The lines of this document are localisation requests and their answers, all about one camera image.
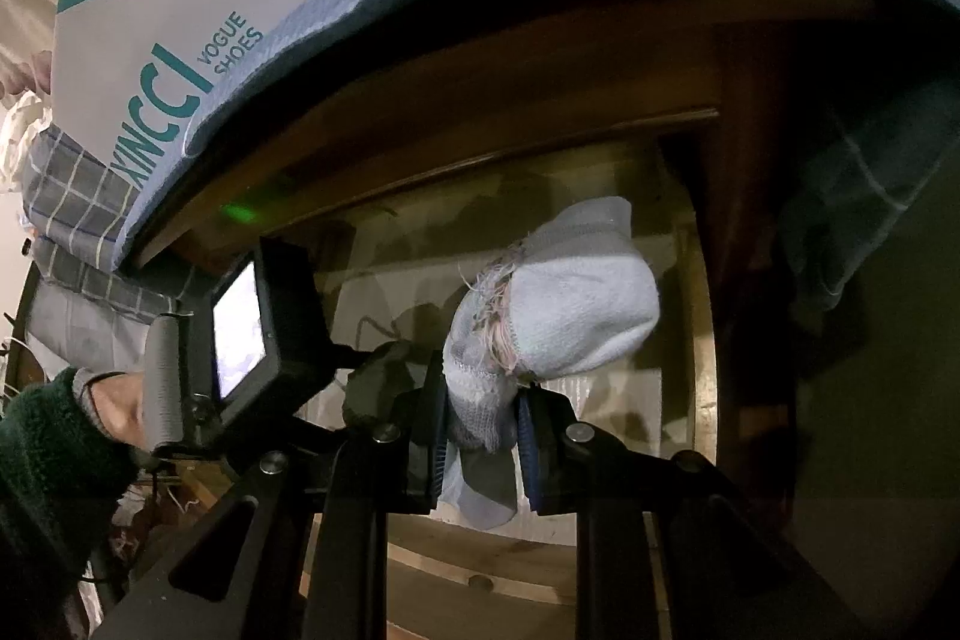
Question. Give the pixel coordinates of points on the grey checked cloth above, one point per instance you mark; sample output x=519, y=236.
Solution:
x=75, y=197

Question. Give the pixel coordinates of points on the wooden drawer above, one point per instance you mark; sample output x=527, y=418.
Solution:
x=701, y=347

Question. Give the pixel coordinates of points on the dark checked cloth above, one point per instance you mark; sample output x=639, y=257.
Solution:
x=862, y=197

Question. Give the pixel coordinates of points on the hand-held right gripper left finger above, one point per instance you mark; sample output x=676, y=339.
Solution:
x=426, y=452

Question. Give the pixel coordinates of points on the light blue sock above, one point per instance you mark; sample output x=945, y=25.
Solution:
x=570, y=310

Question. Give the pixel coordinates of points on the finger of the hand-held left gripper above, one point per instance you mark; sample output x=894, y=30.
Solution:
x=345, y=356

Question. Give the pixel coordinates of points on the dark sock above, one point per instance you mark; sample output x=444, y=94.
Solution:
x=382, y=385

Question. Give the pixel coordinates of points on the white fluffy cloth at left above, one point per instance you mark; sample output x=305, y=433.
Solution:
x=19, y=138

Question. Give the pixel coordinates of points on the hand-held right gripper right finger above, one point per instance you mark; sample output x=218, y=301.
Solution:
x=529, y=452

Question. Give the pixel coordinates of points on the person's left hand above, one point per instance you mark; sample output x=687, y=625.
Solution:
x=120, y=407

